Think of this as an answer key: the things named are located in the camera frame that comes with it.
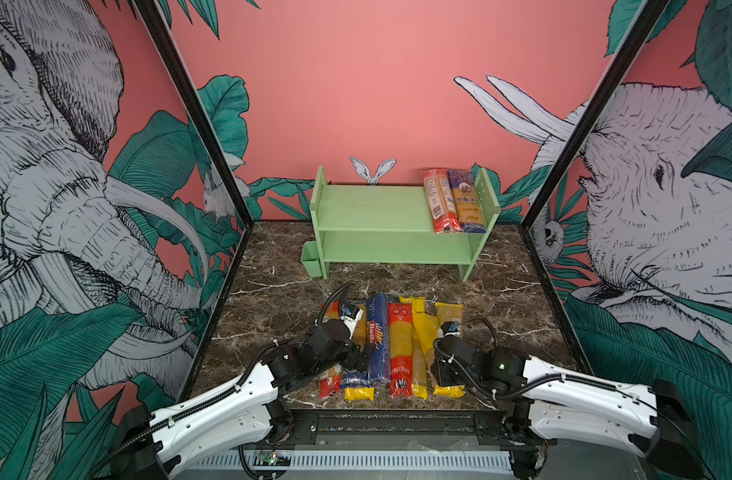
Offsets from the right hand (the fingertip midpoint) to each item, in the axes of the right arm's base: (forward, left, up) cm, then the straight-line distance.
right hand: (430, 369), depth 77 cm
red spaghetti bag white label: (+40, -4, +23) cm, 46 cm away
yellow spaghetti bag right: (+19, -9, -6) cm, 22 cm away
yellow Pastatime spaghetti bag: (+10, 0, -4) cm, 11 cm away
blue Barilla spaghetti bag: (+8, +14, 0) cm, 16 cm away
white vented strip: (-19, +18, -7) cm, 27 cm away
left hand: (+6, +18, +6) cm, 20 cm away
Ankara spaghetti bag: (+41, -12, +22) cm, 48 cm away
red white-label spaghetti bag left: (-3, +26, -4) cm, 27 cm away
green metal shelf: (+33, +16, +20) cm, 42 cm away
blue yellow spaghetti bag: (-4, +19, -3) cm, 19 cm away
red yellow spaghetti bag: (+7, +7, -1) cm, 10 cm away
